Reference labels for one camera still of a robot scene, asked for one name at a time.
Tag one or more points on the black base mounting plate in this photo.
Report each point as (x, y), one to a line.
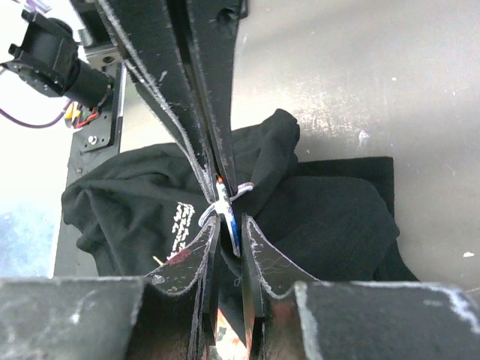
(91, 146)

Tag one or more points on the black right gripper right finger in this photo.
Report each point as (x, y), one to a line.
(289, 314)

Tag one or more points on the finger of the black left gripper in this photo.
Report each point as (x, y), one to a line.
(146, 34)
(214, 28)

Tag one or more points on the black floral t-shirt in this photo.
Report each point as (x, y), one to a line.
(331, 218)

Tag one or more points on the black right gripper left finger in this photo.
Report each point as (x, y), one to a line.
(170, 313)

